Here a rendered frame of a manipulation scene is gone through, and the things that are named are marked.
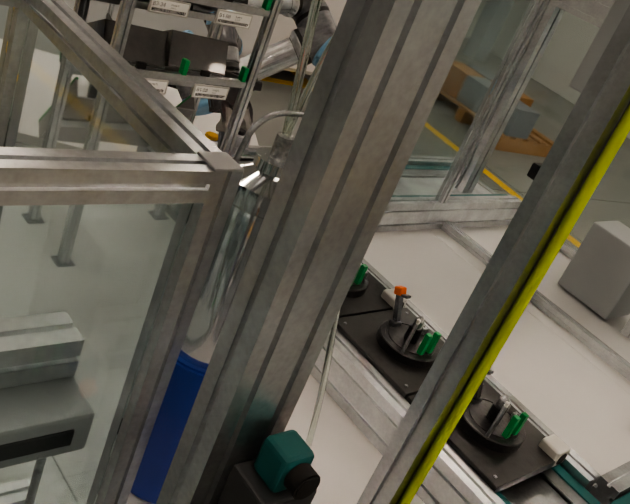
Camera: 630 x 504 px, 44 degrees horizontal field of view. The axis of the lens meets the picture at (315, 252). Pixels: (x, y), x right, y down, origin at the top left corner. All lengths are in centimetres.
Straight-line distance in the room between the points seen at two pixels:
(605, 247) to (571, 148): 166
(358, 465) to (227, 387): 81
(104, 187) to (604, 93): 55
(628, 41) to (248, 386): 53
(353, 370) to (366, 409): 8
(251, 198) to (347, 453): 68
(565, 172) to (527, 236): 9
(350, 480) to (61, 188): 100
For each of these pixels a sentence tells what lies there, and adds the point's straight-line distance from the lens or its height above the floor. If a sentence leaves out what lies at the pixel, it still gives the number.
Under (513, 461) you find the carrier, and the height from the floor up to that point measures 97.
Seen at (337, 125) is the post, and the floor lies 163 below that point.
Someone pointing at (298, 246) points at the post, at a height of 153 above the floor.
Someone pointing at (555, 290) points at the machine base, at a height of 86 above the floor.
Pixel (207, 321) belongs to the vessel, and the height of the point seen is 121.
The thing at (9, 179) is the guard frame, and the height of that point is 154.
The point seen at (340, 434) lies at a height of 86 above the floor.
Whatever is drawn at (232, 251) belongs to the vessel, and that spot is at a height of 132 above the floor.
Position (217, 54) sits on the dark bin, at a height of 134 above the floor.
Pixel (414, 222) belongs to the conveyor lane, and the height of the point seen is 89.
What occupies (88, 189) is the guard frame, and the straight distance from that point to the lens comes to 60.
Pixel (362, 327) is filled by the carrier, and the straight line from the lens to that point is 168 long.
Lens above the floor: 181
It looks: 26 degrees down
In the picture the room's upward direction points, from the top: 23 degrees clockwise
